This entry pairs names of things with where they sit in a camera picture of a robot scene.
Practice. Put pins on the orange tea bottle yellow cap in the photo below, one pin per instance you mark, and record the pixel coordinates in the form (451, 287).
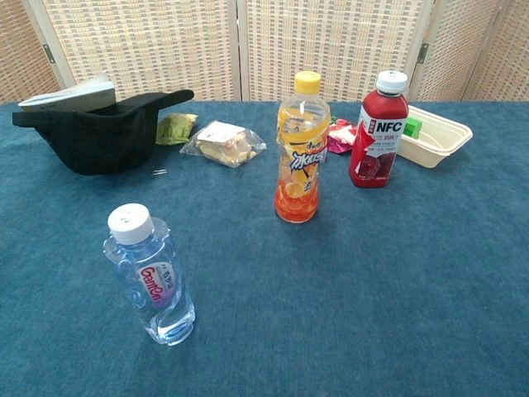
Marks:
(297, 165)

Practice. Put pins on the red juice bottle white cap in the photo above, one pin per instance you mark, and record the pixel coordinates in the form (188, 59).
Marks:
(376, 157)

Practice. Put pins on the clear bag of snacks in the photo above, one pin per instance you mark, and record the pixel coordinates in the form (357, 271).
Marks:
(223, 144)

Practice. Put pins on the red pink drink pouch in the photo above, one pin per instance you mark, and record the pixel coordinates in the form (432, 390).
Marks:
(341, 138)

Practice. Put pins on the small metal clip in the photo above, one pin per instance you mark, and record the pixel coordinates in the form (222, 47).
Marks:
(160, 171)

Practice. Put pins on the green snack packet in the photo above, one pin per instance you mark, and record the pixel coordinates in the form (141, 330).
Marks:
(173, 130)

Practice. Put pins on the blue tablecloth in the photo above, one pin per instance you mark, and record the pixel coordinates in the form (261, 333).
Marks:
(372, 289)

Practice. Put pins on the clear water bottle white cap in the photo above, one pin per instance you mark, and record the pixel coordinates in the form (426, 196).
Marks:
(157, 289)

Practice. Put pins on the green plastic block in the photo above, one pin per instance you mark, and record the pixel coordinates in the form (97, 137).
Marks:
(413, 127)

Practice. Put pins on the black baseball cap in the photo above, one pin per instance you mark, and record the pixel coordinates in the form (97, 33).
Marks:
(95, 140)

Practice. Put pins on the beige food container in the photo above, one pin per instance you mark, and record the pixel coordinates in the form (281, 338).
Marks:
(438, 144)

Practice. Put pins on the woven folding screen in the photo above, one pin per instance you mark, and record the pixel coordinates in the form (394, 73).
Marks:
(165, 41)

